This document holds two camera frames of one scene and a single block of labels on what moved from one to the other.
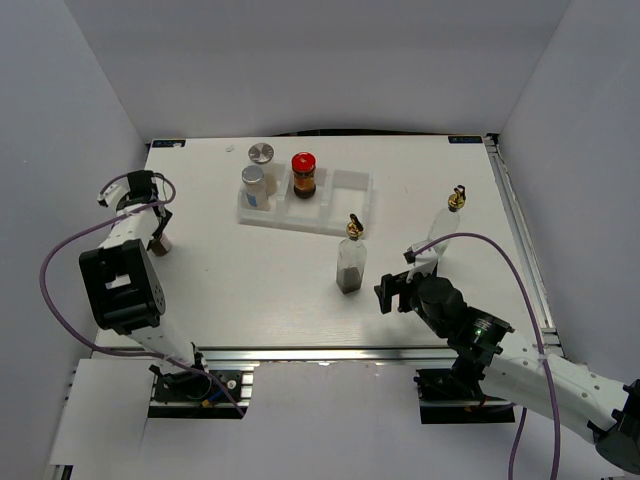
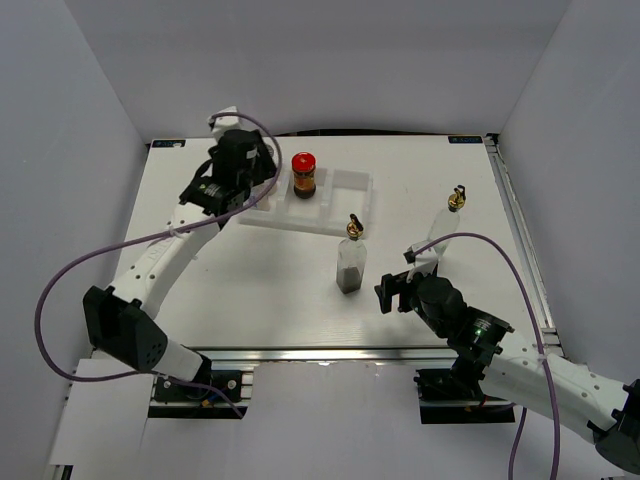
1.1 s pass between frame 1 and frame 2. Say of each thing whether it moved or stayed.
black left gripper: moved
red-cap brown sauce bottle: stayed
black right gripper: stayed
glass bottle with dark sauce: stayed
